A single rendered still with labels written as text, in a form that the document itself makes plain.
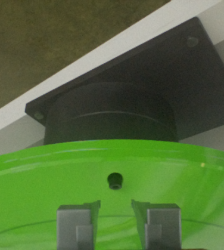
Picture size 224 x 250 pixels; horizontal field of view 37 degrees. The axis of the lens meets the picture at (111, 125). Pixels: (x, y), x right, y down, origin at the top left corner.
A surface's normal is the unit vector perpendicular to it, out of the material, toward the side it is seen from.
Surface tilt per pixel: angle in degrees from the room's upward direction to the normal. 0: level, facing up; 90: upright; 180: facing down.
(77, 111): 90
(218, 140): 0
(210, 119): 0
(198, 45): 0
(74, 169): 25
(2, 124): 90
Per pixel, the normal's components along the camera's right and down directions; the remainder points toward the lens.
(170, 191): 0.11, 0.50
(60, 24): 0.01, 0.81
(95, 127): -0.22, -0.58
